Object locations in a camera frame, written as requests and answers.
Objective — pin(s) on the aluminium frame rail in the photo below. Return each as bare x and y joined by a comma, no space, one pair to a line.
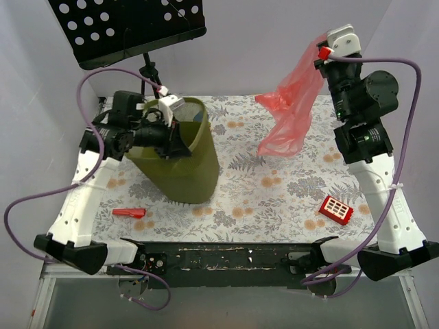
47,282

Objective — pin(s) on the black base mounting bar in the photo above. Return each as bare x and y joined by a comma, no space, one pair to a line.
207,264

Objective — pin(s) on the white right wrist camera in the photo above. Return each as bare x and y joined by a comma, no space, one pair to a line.
341,42

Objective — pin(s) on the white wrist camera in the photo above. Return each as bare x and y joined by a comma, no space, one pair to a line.
167,105
341,42

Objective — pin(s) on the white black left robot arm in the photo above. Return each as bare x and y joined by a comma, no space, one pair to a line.
69,239

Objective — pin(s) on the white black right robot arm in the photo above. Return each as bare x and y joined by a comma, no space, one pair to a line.
396,242

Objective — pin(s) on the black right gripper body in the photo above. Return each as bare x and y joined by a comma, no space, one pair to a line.
329,64

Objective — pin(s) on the red trash bag roll remainder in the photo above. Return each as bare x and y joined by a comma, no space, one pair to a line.
136,213

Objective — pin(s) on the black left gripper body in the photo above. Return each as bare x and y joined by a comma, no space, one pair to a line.
173,140

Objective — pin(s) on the red plastic trash bag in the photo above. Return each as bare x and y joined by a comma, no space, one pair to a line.
290,105

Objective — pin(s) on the red white toy block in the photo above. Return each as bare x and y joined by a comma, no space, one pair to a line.
336,210

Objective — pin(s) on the floral patterned table mat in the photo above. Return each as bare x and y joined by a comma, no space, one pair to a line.
257,199

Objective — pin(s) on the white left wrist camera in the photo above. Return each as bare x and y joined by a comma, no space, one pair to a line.
167,105

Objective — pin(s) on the black perforated music stand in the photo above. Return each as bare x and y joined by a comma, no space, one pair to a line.
102,33

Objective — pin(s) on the olive green mesh trash bin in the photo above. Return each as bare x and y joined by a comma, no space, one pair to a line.
190,180

